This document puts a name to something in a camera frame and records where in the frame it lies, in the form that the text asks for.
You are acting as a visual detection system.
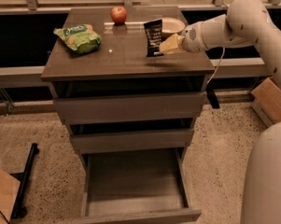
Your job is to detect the top drawer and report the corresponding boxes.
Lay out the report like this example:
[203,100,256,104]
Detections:
[54,92,204,124]

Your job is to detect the red apple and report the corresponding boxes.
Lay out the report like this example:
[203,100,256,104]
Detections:
[110,7,127,24]

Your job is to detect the green chip bag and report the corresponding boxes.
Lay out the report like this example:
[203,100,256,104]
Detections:
[53,24,101,54]

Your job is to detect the white cable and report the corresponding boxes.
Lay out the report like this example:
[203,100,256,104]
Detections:
[205,46,226,86]

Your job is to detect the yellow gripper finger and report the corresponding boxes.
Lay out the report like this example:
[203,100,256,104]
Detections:
[159,34,185,54]

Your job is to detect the middle drawer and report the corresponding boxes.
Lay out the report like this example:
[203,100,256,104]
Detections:
[70,129,194,154]

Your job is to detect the brown drawer cabinet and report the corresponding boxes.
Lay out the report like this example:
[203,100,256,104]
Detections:
[40,6,216,224]

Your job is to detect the cardboard box right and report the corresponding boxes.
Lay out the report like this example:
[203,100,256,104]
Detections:
[251,77,281,127]

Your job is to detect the white paper bowl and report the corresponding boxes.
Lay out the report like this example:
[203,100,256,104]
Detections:
[162,18,185,38]

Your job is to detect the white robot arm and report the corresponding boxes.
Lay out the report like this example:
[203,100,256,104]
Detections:
[160,0,281,224]

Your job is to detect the black plug adapter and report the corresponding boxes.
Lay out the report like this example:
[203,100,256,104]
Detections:
[206,90,220,109]

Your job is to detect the open bottom drawer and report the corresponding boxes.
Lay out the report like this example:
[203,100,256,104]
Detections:
[72,148,202,224]

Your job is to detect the cardboard sheet left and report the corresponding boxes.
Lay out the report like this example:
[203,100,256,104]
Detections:
[0,169,20,224]

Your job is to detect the black metal stand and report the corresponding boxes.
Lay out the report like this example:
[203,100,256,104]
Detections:
[11,143,39,219]

